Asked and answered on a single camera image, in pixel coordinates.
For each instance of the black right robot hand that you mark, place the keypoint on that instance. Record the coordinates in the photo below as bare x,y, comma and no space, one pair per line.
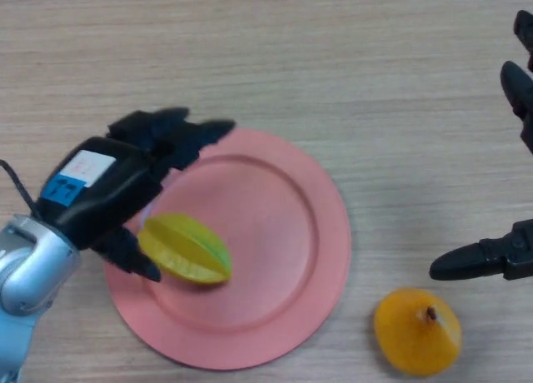
516,91

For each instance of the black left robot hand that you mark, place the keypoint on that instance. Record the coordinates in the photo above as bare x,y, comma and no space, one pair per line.
108,187

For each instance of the yellow green starfruit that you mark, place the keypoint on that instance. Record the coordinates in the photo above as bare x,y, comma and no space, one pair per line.
187,250

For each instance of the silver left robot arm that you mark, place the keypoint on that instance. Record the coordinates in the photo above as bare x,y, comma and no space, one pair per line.
29,275

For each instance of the pink round plate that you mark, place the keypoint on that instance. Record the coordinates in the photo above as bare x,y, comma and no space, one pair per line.
270,216

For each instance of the orange pear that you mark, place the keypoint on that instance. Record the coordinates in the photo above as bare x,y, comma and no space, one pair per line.
416,337

